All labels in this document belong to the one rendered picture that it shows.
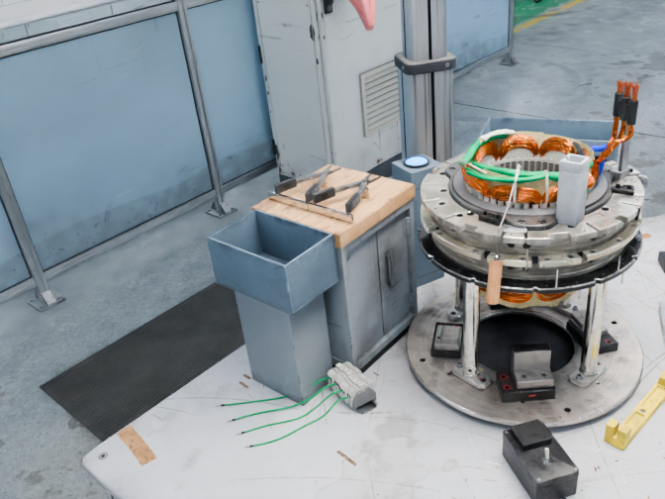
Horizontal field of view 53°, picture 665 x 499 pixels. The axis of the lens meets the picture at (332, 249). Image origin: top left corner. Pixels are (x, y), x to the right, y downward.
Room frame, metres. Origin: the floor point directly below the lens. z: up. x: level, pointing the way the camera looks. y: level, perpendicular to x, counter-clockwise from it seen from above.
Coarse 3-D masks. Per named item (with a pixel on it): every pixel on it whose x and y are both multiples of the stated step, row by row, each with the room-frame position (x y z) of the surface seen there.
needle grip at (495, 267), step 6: (492, 264) 0.75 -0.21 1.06; (498, 264) 0.74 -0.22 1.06; (492, 270) 0.74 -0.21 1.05; (498, 270) 0.74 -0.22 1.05; (492, 276) 0.74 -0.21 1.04; (498, 276) 0.74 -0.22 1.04; (492, 282) 0.74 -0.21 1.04; (498, 282) 0.74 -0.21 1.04; (492, 288) 0.74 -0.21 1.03; (498, 288) 0.74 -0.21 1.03; (492, 294) 0.73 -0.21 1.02; (498, 294) 0.73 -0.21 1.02; (486, 300) 0.74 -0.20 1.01; (492, 300) 0.73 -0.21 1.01; (498, 300) 0.73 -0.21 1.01
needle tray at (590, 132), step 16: (496, 128) 1.28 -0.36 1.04; (512, 128) 1.26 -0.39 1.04; (528, 128) 1.25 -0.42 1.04; (544, 128) 1.24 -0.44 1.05; (560, 128) 1.22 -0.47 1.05; (576, 128) 1.21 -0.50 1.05; (592, 128) 1.20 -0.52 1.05; (608, 128) 1.19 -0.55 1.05; (592, 144) 1.10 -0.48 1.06; (608, 160) 1.09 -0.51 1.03
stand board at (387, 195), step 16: (336, 176) 1.08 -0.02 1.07; (352, 176) 1.07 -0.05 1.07; (288, 192) 1.03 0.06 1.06; (304, 192) 1.03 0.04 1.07; (352, 192) 1.01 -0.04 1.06; (384, 192) 0.99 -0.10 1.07; (400, 192) 0.98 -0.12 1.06; (256, 208) 0.99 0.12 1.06; (272, 208) 0.98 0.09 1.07; (288, 208) 0.97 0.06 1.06; (336, 208) 0.95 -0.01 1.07; (368, 208) 0.94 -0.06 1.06; (384, 208) 0.95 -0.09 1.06; (304, 224) 0.91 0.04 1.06; (320, 224) 0.91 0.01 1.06; (336, 224) 0.90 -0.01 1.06; (352, 224) 0.89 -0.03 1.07; (368, 224) 0.91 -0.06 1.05; (336, 240) 0.87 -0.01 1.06; (352, 240) 0.88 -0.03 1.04
